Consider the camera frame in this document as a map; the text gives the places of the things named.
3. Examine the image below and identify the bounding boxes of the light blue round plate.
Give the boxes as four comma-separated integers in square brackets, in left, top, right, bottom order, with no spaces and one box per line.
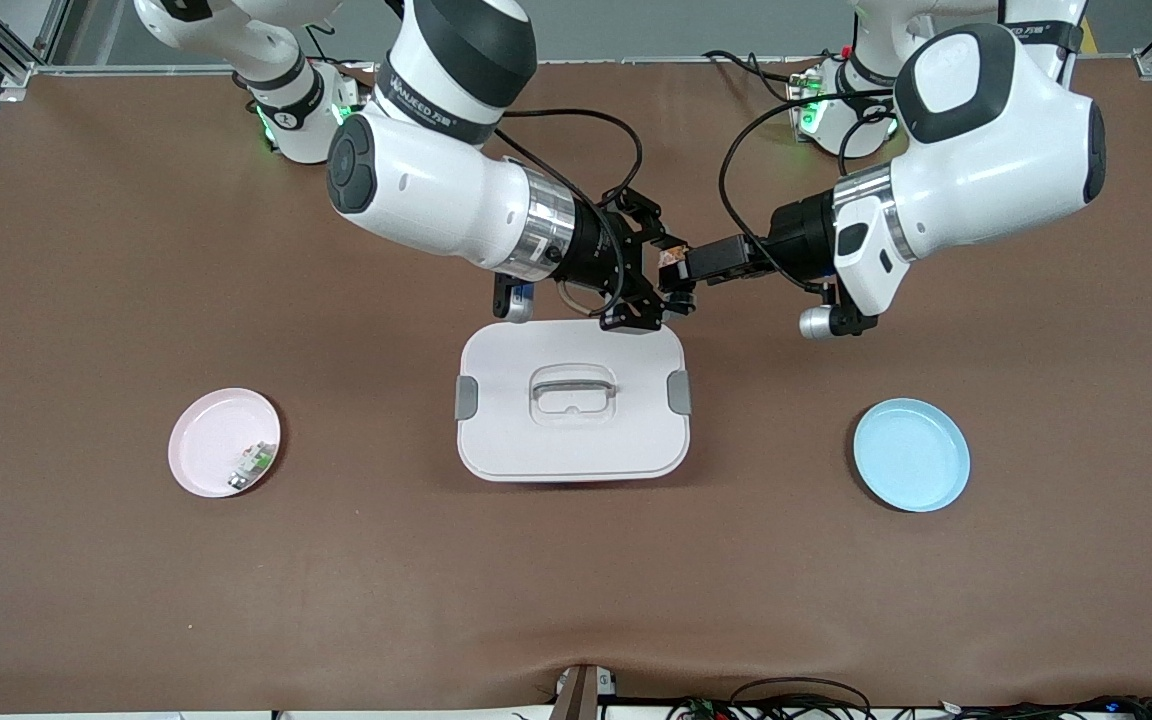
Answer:
[853,397,972,514]

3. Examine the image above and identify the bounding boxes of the black cable loop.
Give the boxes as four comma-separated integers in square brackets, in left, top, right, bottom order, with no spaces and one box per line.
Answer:
[731,677,874,720]

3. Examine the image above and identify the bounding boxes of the pink round plate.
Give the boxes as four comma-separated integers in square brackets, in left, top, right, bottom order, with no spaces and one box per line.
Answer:
[168,387,282,499]

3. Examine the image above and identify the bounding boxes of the brown table mat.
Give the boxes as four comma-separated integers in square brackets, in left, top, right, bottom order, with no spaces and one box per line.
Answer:
[0,55,1152,716]

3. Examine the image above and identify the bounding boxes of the green push button switch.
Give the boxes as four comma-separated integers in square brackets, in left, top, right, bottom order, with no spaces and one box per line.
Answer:
[226,440,279,491]

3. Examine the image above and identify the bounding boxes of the tangled black cable bundle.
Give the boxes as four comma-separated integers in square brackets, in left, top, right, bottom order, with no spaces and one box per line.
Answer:
[666,693,1152,720]

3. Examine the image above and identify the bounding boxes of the white lidded box grey latches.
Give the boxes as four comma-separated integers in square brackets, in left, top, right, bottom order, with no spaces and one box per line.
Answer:
[454,318,694,484]

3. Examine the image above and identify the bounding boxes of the brown wooden post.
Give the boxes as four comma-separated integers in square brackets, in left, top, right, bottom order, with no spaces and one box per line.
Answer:
[551,663,619,720]

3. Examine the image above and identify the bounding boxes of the black base cable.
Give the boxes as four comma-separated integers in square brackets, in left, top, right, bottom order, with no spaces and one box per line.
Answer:
[301,20,377,73]
[704,48,809,106]

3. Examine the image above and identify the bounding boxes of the black right base cable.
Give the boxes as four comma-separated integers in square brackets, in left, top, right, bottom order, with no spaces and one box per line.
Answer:
[301,20,377,73]

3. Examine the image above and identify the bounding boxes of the black left base cable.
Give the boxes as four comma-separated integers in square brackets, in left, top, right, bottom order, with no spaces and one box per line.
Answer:
[704,48,809,106]

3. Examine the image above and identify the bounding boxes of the black and orange switch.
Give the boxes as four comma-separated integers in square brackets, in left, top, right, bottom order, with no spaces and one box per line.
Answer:
[656,243,689,296]

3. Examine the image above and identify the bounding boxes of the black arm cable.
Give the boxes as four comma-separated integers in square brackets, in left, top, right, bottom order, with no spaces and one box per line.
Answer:
[491,108,645,316]
[718,88,899,293]

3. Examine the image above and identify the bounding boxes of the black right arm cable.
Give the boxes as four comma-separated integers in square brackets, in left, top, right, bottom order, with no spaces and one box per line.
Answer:
[491,108,645,316]

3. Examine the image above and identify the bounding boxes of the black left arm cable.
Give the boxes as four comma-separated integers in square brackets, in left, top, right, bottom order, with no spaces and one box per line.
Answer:
[718,88,899,293]

